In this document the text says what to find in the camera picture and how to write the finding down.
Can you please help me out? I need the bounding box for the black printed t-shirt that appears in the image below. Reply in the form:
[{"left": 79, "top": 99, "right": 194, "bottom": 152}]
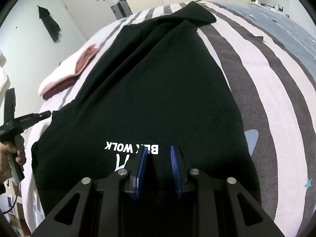
[{"left": 32, "top": 2, "right": 261, "bottom": 218}]

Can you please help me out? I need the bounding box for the person left hand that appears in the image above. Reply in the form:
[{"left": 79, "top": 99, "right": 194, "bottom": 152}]
[{"left": 0, "top": 140, "right": 27, "bottom": 186}]

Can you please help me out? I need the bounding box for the maroon folded garment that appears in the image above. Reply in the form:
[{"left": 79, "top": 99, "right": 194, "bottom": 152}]
[{"left": 42, "top": 76, "right": 78, "bottom": 101}]

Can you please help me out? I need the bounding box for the pink folded garment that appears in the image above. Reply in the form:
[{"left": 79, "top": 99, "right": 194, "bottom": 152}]
[{"left": 38, "top": 44, "right": 99, "bottom": 96}]

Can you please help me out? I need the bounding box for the white door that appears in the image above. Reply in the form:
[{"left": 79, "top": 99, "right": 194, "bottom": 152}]
[{"left": 62, "top": 0, "right": 122, "bottom": 39}]

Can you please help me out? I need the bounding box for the grey suitcase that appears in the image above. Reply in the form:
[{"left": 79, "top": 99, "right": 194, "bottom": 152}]
[{"left": 111, "top": 0, "right": 132, "bottom": 20}]

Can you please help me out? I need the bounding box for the striped bed sheet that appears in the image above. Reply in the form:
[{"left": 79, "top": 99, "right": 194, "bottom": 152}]
[{"left": 21, "top": 2, "right": 315, "bottom": 236}]

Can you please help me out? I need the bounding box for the black garment on wall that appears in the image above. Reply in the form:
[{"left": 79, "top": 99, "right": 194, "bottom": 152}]
[{"left": 38, "top": 5, "right": 60, "bottom": 43}]

